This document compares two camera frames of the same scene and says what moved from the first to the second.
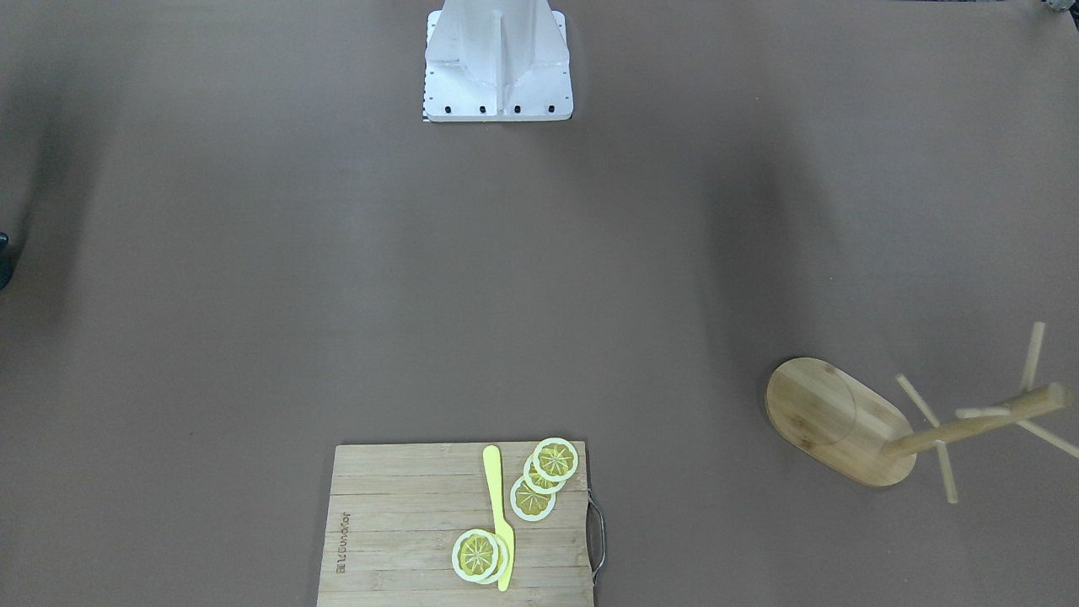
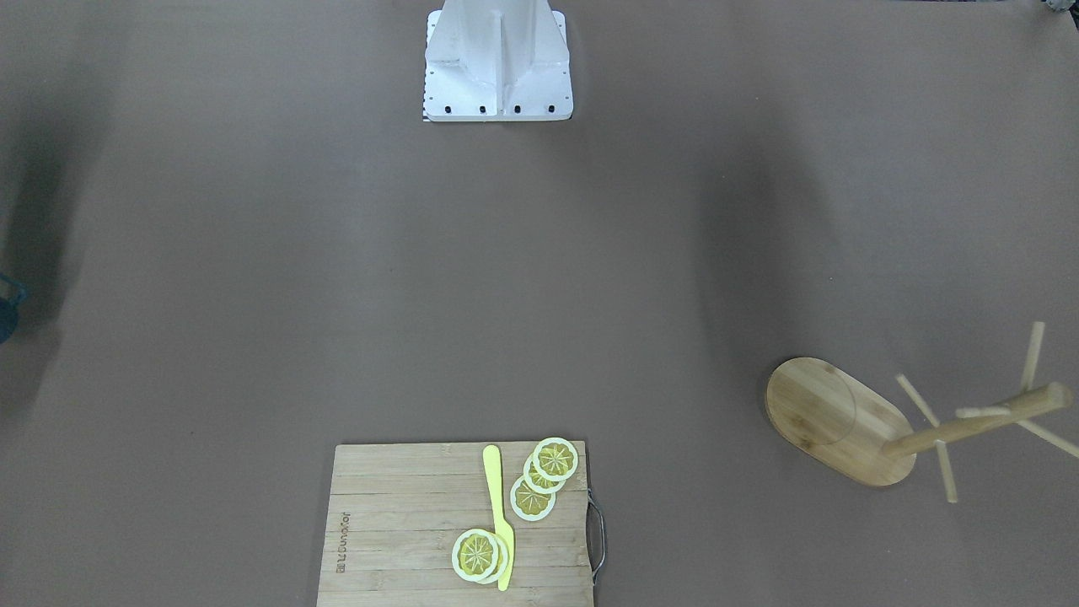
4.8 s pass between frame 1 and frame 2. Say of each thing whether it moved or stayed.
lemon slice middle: stayed
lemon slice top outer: stayed
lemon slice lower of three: stayed
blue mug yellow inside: moved
